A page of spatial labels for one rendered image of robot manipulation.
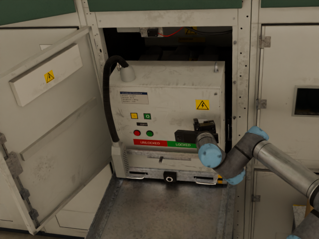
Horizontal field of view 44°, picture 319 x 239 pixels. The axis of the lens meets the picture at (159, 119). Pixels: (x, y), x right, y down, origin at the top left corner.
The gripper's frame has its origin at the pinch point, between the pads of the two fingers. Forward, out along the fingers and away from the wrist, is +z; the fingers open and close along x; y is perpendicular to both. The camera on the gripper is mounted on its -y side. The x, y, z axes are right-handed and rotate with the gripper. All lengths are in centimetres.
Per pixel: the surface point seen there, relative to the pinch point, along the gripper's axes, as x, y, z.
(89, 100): 8, -47, 23
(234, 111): -3.3, 20.5, 16.4
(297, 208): -49, 44, 0
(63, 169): -20, -62, 10
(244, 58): 23.2, 24.1, 7.8
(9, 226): -96, -132, 82
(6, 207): -76, -126, 75
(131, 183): -35, -33, 16
